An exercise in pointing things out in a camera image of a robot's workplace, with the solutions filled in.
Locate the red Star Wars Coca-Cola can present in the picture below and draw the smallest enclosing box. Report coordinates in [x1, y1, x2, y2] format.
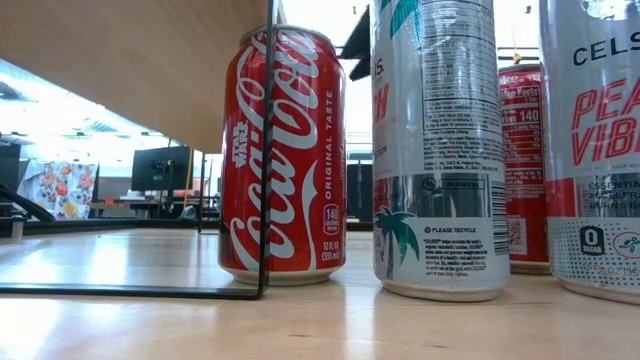
[217, 23, 348, 287]

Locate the black computer monitor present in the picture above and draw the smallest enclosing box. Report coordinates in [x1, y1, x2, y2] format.
[0, 143, 22, 191]
[130, 144, 194, 193]

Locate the black aluminium table frame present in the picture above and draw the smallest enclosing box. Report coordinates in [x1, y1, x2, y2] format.
[0, 183, 374, 239]

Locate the white Celsius Peach Vibe can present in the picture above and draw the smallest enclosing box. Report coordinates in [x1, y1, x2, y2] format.
[537, 0, 640, 306]
[370, 0, 512, 304]

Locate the yellow hanging cable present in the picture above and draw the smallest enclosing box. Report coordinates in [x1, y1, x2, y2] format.
[182, 147, 195, 209]

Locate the floral patterned cloth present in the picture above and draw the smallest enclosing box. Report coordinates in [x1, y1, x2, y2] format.
[17, 158, 100, 221]

